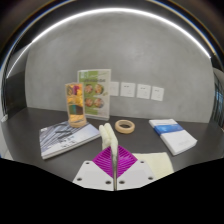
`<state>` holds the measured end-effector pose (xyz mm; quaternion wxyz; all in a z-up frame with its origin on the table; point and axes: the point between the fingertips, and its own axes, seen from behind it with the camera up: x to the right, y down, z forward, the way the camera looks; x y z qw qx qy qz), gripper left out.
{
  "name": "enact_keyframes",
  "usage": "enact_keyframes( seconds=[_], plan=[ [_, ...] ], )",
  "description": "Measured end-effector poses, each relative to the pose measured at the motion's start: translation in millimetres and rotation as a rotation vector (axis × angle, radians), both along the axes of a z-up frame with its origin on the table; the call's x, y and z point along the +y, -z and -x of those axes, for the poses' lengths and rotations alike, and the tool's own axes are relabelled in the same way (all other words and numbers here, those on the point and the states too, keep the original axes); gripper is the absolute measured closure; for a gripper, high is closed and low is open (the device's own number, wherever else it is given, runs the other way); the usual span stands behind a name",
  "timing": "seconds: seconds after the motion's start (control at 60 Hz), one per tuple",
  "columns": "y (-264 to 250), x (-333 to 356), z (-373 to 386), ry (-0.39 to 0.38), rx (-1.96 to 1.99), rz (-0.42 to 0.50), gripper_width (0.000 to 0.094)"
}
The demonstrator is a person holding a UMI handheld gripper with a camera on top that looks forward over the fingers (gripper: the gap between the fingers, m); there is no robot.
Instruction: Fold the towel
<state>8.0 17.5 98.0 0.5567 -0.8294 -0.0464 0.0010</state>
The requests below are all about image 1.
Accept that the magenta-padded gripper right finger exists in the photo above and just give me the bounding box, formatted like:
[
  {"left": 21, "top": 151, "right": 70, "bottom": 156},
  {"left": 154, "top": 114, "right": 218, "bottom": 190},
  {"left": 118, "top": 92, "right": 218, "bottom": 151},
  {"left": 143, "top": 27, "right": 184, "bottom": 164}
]
[{"left": 116, "top": 145, "right": 157, "bottom": 191}]

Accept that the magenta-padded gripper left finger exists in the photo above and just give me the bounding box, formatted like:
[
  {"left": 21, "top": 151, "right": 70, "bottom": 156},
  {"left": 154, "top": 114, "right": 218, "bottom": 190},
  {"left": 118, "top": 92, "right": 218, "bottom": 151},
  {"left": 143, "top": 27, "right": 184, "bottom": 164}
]
[{"left": 72, "top": 146, "right": 116, "bottom": 192}]

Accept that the cream fluffy towel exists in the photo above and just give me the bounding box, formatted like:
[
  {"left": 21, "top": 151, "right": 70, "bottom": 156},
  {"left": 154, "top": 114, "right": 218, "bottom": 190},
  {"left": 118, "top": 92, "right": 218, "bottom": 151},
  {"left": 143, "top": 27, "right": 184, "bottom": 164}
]
[{"left": 98, "top": 122, "right": 175, "bottom": 180}]

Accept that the grey cover magazine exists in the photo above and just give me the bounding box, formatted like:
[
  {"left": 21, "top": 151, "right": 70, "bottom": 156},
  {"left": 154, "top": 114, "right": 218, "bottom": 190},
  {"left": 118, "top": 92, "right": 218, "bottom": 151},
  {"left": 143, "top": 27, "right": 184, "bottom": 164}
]
[{"left": 38, "top": 120, "right": 102, "bottom": 160}]

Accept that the beige masking tape roll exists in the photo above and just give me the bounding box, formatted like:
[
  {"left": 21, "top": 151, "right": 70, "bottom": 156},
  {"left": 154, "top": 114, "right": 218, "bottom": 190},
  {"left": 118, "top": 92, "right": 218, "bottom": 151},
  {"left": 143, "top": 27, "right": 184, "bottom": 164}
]
[{"left": 114, "top": 119, "right": 136, "bottom": 135}]

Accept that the white book with blue band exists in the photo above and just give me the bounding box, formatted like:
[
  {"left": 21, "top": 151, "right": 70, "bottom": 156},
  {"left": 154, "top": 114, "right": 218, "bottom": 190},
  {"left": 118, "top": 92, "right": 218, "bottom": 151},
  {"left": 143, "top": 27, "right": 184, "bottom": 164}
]
[{"left": 148, "top": 118, "right": 198, "bottom": 157}]

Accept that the small sign on wooden base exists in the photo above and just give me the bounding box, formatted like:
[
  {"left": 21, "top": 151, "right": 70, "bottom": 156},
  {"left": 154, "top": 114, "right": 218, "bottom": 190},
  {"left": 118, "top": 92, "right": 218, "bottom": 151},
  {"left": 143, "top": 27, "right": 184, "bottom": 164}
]
[{"left": 65, "top": 82, "right": 88, "bottom": 129}]

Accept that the acrylic stand with food menu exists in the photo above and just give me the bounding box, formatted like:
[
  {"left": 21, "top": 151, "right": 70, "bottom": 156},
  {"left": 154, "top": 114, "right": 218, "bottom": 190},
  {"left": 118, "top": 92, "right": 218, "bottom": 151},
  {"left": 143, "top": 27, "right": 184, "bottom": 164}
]
[{"left": 77, "top": 68, "right": 112, "bottom": 121}]

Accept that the dark framed glass partition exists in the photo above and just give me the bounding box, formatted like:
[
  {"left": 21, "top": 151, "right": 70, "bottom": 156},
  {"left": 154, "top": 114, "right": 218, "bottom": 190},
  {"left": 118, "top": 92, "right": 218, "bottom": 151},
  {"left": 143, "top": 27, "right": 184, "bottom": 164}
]
[{"left": 210, "top": 66, "right": 224, "bottom": 128}]

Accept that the curved ceiling light strip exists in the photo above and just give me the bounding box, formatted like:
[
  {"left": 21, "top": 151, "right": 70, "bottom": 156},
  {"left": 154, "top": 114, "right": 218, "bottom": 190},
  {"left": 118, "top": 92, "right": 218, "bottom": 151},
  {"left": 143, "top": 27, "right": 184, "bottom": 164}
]
[{"left": 5, "top": 7, "right": 213, "bottom": 79}]

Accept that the white wall socket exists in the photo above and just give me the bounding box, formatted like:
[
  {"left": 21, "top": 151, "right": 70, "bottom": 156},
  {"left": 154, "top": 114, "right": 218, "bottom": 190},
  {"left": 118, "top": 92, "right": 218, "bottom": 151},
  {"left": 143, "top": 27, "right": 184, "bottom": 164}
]
[
  {"left": 120, "top": 82, "right": 137, "bottom": 98},
  {"left": 150, "top": 86, "right": 165, "bottom": 102},
  {"left": 136, "top": 83, "right": 152, "bottom": 100},
  {"left": 109, "top": 81, "right": 120, "bottom": 97}
]

